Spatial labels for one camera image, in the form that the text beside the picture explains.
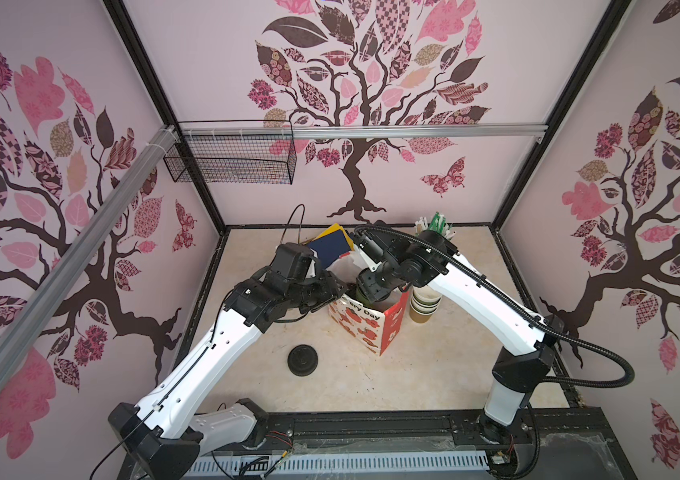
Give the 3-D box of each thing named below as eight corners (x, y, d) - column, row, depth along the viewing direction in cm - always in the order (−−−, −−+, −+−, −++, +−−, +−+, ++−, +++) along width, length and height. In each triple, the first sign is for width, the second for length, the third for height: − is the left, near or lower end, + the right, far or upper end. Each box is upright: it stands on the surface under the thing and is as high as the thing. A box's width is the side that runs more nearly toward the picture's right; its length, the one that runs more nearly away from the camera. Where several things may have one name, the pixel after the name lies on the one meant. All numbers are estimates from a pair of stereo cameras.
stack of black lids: (286, 376, 85) (285, 373, 83) (290, 348, 90) (289, 344, 88) (317, 376, 85) (316, 373, 83) (319, 348, 90) (318, 344, 88)
